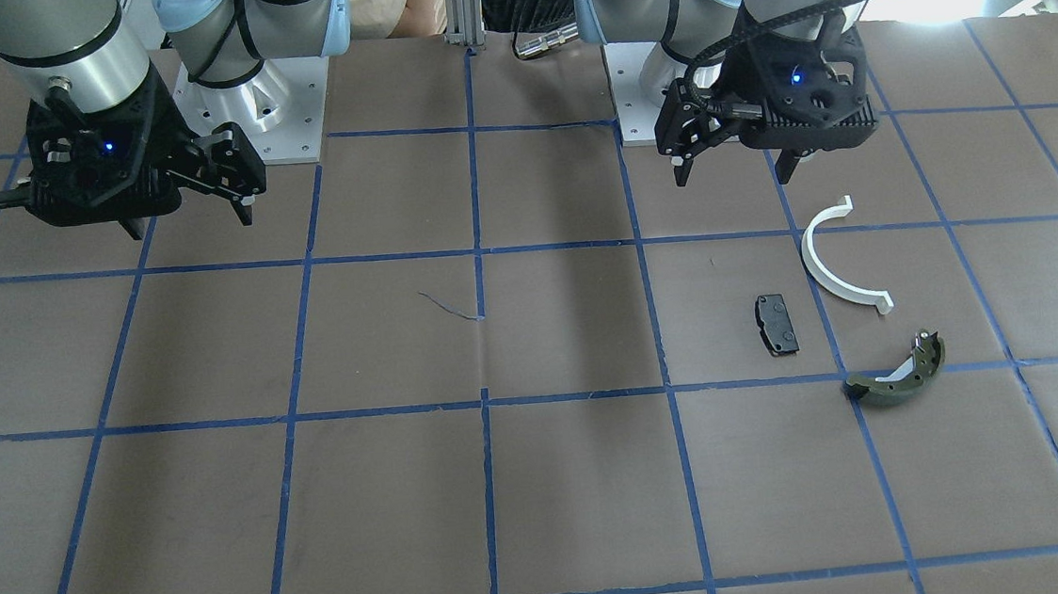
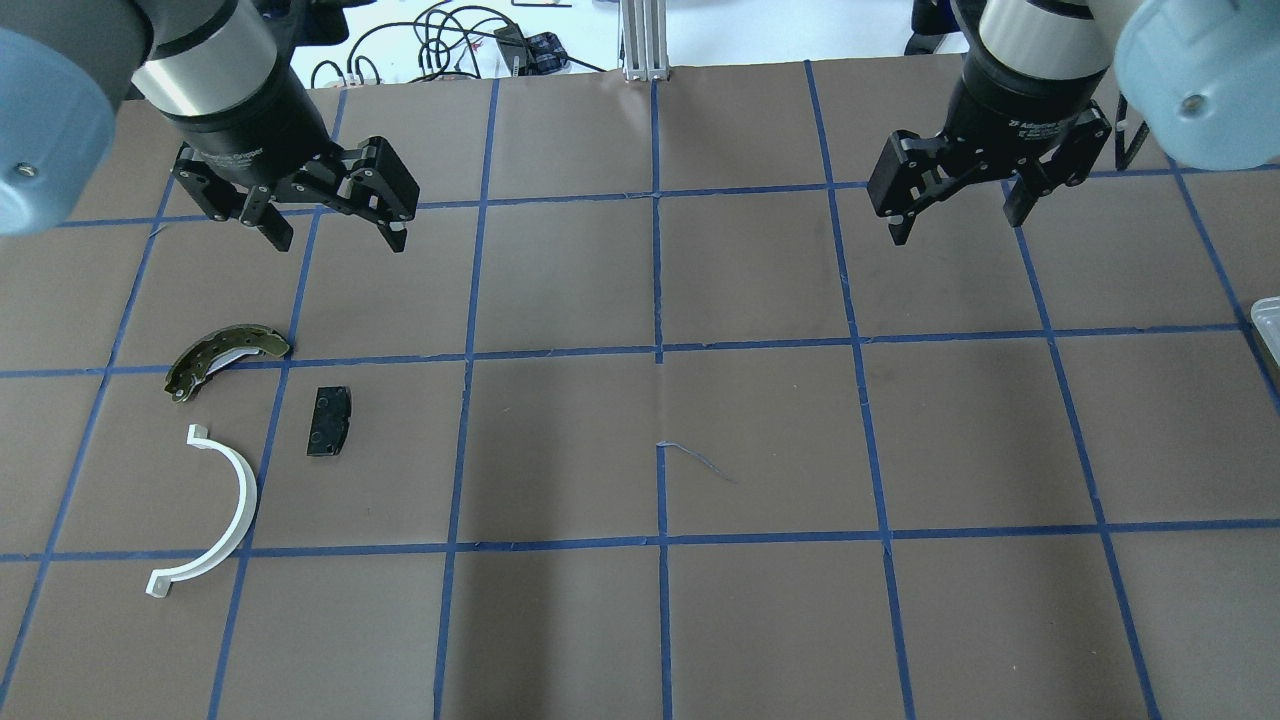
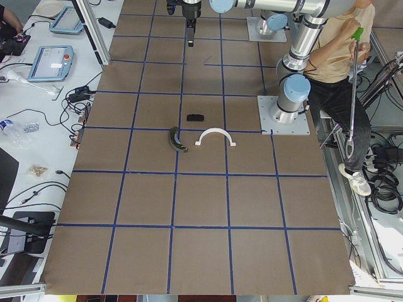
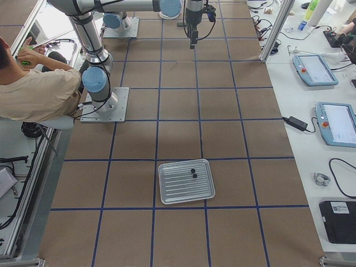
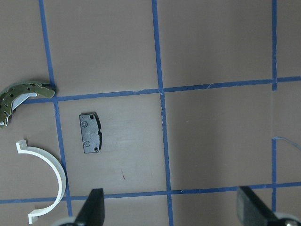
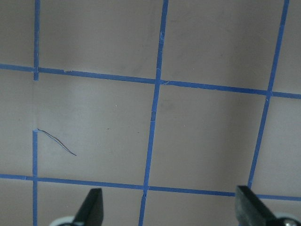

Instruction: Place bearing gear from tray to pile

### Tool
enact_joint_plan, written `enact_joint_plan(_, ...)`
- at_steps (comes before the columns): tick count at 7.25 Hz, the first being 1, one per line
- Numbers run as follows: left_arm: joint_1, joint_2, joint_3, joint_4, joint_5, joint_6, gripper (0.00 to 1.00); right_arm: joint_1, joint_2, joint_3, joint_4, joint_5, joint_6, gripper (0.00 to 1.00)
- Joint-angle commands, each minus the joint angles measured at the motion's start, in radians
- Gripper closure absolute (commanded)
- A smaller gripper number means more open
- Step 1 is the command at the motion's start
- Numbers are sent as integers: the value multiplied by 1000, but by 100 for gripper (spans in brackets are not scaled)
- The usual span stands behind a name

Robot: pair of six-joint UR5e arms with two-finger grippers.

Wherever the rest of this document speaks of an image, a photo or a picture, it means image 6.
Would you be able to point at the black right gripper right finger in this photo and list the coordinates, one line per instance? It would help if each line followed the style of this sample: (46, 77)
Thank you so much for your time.
(251, 211)

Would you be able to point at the brown paper table cover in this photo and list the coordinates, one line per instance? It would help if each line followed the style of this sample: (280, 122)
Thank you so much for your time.
(167, 105)

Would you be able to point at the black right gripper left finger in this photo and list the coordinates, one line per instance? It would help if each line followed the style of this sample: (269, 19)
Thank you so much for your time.
(91, 212)

